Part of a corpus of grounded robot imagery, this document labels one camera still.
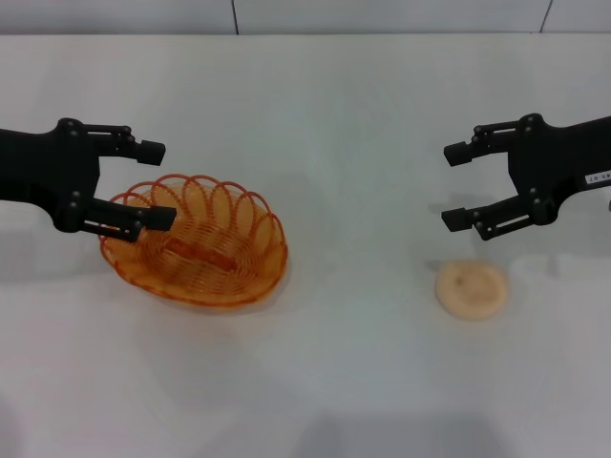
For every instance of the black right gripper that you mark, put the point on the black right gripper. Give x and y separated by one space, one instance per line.
563 167

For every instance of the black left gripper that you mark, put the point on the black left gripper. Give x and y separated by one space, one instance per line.
43 172

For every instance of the round beige bread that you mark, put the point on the round beige bread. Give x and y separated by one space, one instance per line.
472 289

